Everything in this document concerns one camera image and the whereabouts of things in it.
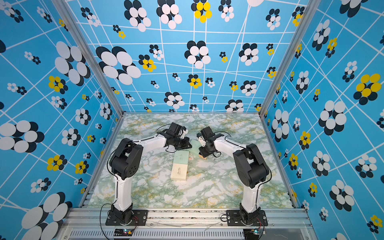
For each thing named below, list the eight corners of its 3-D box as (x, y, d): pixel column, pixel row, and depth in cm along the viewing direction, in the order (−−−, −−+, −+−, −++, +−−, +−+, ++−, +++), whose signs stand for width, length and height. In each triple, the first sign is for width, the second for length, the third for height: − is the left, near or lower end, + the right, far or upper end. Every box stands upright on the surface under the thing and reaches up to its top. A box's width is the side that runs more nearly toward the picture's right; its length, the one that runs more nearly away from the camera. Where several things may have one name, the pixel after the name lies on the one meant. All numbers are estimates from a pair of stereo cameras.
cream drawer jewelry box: (171, 180, 87) (170, 178, 85) (172, 165, 93) (172, 163, 91) (187, 180, 87) (186, 178, 85) (187, 165, 93) (187, 163, 91)
